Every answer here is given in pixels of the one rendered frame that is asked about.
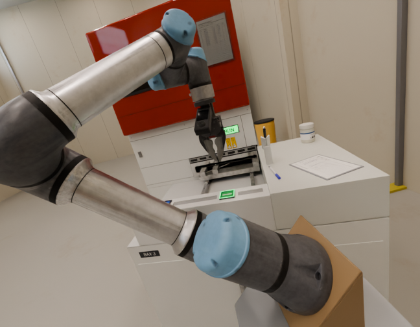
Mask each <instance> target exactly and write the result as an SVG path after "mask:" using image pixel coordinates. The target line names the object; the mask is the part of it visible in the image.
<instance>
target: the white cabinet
mask: <svg viewBox="0 0 420 327"><path fill-rule="evenodd" d="M313 227H314V228H315V229H316V230H318V231H319V232H320V233H321V234H322V235H323V236H324V237H325V238H326V239H328V240H329V241H330V242H331V243H332V244H333V245H334V246H335V247H336V248H337V249H338V250H339V251H340V252H341V253H342V254H343V255H344V256H346V257H347V258H348V259H349V260H350V261H351V262H352V263H353V264H354V265H356V266H357V267H358V268H359V269H360V270H361V271H362V272H363V277H364V278H365V279H366V280H367V281H368V282H369V283H370V284H371V285H372V286H373V287H374V288H375V289H376V290H377V291H378V292H379V293H380V294H381V295H382V296H383V297H384V298H385V299H386V300H387V301H389V243H390V218H389V217H379V218H373V219H363V220H356V221H346V222H340V223H329V224H318V225H313ZM127 249H128V251H129V253H130V255H131V257H132V260H133V262H134V264H135V267H136V269H137V271H138V273H139V275H140V277H141V280H142V282H143V284H144V287H145V289H146V291H147V293H148V295H149V297H150V300H151V302H152V304H153V307H154V309H155V311H156V313H157V315H158V317H159V320H160V322H161V324H162V327H239V323H238V320H237V314H236V311H235V303H236V302H237V300H238V299H239V297H240V296H241V294H242V293H243V292H244V290H245V288H246V286H243V285H240V284H236V283H234V282H230V281H228V280H225V279H221V278H214V277H212V276H209V275H208V274H206V273H205V272H202V271H201V270H200V269H199V268H197V266H196V264H195V263H194V262H192V261H189V260H186V259H185V258H182V257H180V256H177V255H175V254H174V251H173V249H172V246H171V245H169V244H167V243H166V244H160V245H149V246H143V247H132V248H127Z"/></svg>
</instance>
